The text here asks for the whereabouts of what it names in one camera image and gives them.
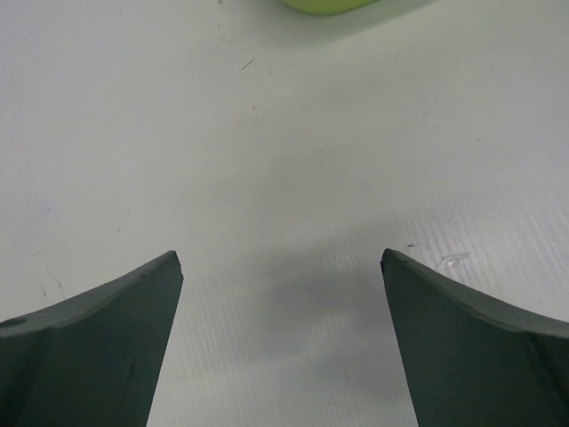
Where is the lime green plastic basket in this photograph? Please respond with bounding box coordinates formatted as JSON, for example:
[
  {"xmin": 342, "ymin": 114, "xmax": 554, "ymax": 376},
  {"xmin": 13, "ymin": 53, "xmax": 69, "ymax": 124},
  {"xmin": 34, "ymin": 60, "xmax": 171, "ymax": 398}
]
[{"xmin": 281, "ymin": 0, "xmax": 376, "ymax": 15}]

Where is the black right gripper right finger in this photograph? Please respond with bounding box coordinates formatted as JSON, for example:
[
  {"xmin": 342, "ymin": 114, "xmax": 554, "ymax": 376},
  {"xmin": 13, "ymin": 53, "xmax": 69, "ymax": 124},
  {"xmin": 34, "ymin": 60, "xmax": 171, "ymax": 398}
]
[{"xmin": 381, "ymin": 249, "xmax": 568, "ymax": 426}]

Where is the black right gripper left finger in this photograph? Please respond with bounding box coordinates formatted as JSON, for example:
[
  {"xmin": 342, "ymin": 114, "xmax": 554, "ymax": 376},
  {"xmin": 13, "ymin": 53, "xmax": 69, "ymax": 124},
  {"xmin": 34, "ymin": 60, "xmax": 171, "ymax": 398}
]
[{"xmin": 1, "ymin": 251, "xmax": 183, "ymax": 426}]

